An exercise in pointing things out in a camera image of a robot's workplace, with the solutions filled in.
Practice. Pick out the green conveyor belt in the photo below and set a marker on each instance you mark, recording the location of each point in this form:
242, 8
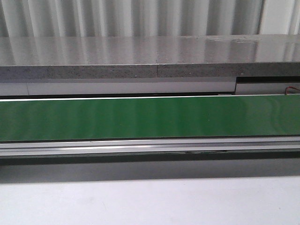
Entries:
24, 120

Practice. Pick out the grey stone countertop slab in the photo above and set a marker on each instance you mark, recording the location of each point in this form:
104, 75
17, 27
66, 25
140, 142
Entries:
149, 57

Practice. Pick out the white cabinet front panel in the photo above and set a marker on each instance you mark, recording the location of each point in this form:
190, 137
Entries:
149, 86

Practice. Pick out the white pleated curtain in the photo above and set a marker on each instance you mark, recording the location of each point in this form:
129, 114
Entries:
147, 18

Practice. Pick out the aluminium conveyor front rail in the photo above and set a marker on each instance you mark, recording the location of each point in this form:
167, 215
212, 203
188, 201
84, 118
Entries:
150, 145

